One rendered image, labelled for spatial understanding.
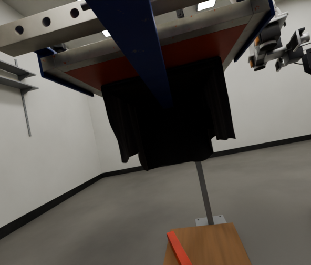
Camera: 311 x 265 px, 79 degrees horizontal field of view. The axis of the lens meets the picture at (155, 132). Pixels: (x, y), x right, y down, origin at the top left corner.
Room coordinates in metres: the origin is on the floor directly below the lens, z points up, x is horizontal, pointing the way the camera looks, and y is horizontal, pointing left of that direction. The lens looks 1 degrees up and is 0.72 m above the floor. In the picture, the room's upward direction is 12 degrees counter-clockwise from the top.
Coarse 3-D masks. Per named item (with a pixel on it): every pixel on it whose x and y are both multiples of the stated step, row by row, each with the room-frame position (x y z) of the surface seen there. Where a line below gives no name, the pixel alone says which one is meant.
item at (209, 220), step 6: (198, 162) 1.38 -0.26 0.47; (198, 168) 1.38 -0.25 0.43; (198, 174) 1.38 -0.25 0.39; (204, 180) 1.38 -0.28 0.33; (204, 186) 1.38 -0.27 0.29; (204, 192) 1.38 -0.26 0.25; (204, 198) 1.38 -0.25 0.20; (204, 204) 1.38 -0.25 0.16; (210, 210) 1.38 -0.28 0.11; (210, 216) 1.38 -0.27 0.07; (216, 216) 1.49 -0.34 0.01; (222, 216) 1.47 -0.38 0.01; (198, 222) 1.45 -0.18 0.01; (204, 222) 1.43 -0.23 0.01; (210, 222) 1.38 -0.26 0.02; (216, 222) 1.39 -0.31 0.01; (222, 222) 1.38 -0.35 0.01
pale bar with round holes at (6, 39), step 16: (80, 0) 0.40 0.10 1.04; (160, 0) 0.38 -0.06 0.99; (176, 0) 0.39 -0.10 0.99; (192, 0) 0.40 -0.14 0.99; (208, 0) 0.41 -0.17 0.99; (32, 16) 0.41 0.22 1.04; (48, 16) 0.41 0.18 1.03; (64, 16) 0.40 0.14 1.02; (80, 16) 0.40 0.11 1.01; (96, 16) 0.39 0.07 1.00; (0, 32) 0.42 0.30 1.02; (16, 32) 0.42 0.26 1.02; (32, 32) 0.41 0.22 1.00; (48, 32) 0.41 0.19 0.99; (64, 32) 0.42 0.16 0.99; (80, 32) 0.43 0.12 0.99; (96, 32) 0.44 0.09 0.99; (0, 48) 0.43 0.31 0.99; (16, 48) 0.44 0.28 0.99; (32, 48) 0.45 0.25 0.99
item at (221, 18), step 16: (256, 0) 0.43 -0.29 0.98; (192, 16) 0.45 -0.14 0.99; (208, 16) 0.44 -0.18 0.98; (224, 16) 0.44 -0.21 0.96; (240, 16) 0.43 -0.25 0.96; (256, 16) 0.44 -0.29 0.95; (160, 32) 0.46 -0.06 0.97; (176, 32) 0.45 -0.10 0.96; (192, 32) 0.45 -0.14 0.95; (208, 32) 0.47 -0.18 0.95; (80, 48) 0.48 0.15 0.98; (96, 48) 0.48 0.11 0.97; (112, 48) 0.47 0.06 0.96; (240, 48) 0.62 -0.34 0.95; (48, 64) 0.50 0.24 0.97; (64, 64) 0.49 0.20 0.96; (80, 64) 0.50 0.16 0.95; (224, 64) 0.76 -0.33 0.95; (64, 80) 0.59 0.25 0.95
